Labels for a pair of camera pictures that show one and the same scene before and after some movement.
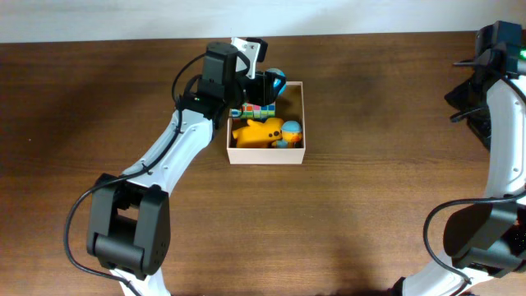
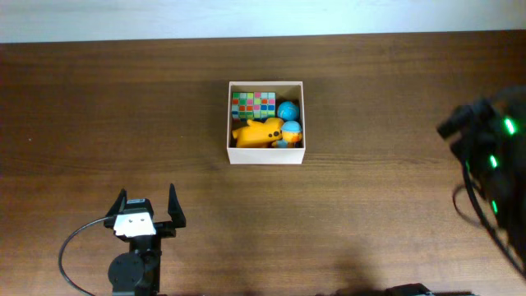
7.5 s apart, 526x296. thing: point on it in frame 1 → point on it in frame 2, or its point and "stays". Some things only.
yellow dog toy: (260, 135) stays
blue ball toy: (279, 82) → (288, 110)
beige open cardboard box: (288, 106) stays
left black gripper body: (256, 93) → (164, 228)
